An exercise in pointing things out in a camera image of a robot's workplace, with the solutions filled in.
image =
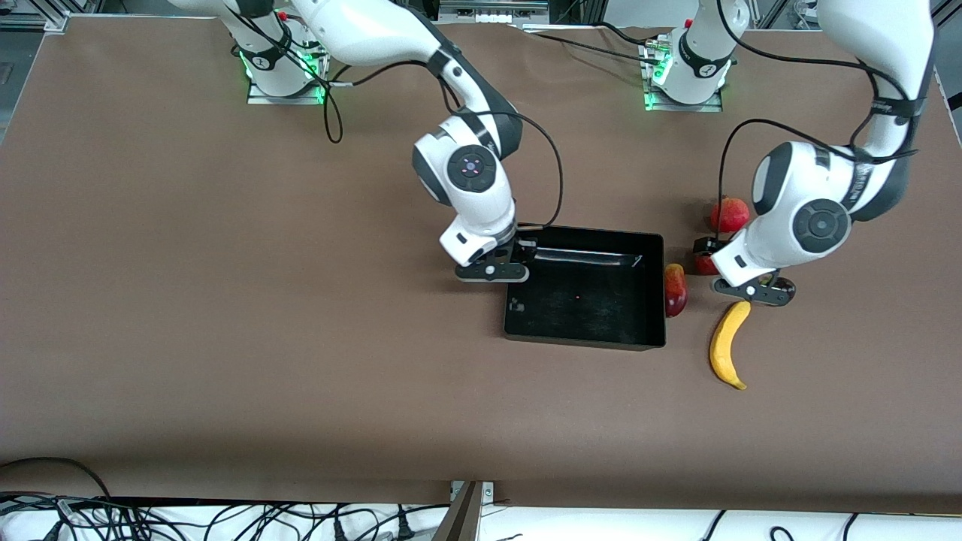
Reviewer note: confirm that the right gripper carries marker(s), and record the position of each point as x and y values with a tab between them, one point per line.
524	244

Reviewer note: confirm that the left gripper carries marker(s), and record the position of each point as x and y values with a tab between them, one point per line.
705	247

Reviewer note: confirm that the red apple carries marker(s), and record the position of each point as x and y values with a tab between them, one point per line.
705	265

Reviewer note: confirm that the black plastic box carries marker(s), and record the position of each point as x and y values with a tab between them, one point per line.
586	308

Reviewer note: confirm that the yellow banana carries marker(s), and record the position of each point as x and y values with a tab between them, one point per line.
725	346

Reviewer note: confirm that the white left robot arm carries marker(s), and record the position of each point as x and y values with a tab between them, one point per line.
812	218

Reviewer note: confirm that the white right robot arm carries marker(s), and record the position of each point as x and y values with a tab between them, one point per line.
376	30

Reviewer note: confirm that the red pomegranate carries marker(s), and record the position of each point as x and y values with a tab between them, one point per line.
730	214

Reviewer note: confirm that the red yellow mango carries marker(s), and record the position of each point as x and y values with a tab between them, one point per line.
676	293

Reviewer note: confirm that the dark purple eggplant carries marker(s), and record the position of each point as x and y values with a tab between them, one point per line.
785	283

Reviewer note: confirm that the brown table cover sheet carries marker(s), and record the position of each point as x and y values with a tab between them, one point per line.
301	376

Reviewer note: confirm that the dark diagonal metal beam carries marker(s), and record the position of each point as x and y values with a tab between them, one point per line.
460	518

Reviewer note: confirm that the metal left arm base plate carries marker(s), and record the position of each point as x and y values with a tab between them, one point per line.
657	107

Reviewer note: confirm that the aluminium frame rack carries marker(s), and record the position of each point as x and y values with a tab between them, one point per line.
492	9

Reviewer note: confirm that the small metal edge bracket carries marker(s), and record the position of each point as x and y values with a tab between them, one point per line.
488	491

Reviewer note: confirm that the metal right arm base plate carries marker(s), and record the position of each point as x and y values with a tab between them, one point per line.
259	98

